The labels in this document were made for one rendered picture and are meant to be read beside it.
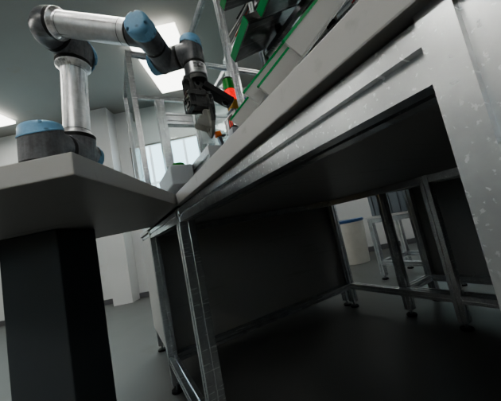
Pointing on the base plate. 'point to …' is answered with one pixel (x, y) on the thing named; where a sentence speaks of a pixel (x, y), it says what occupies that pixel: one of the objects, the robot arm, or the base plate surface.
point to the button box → (176, 177)
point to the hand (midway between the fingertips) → (213, 134)
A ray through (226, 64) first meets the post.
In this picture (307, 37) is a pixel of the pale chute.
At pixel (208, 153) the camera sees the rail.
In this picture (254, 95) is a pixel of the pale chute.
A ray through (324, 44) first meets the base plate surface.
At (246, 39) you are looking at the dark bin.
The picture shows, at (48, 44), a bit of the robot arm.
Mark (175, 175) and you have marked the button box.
